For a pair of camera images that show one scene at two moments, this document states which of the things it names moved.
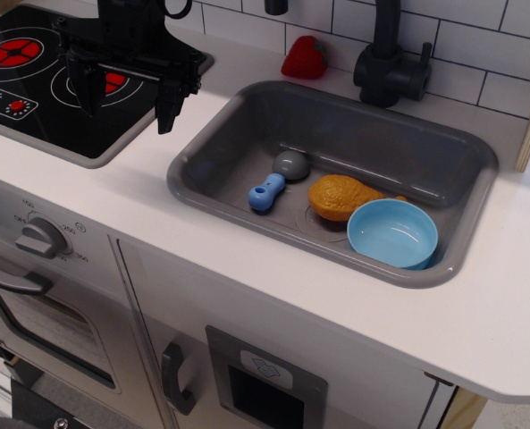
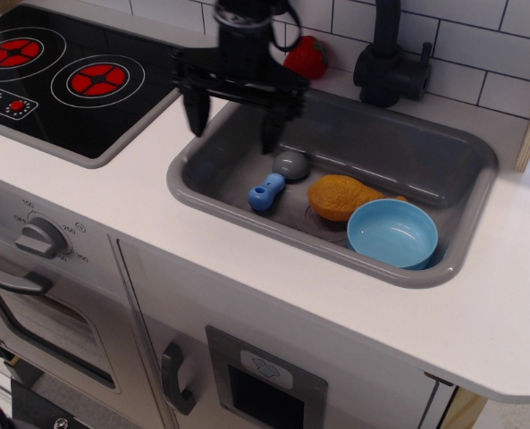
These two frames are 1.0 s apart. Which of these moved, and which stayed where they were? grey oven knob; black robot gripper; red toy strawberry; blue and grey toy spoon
Moved: black robot gripper
Stayed: blue and grey toy spoon; red toy strawberry; grey oven knob
